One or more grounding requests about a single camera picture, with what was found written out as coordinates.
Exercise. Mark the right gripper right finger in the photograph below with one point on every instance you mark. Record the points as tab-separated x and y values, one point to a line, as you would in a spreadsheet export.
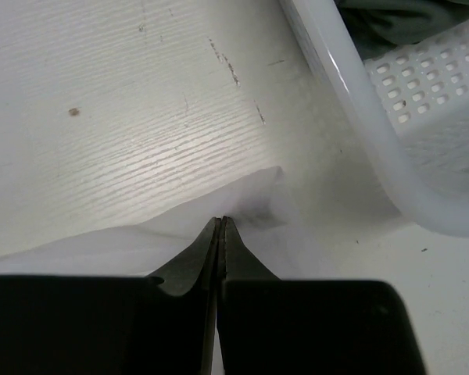
249	314

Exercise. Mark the white t shirt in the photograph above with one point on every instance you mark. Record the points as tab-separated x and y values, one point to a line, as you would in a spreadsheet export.
258	203

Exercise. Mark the grey t shirt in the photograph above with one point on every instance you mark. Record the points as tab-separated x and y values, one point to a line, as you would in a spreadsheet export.
379	26

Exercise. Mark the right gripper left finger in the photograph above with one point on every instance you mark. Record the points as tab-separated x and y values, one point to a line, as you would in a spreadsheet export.
178	315

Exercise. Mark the white plastic basket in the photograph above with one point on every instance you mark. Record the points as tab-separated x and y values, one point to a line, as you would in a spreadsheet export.
409	108

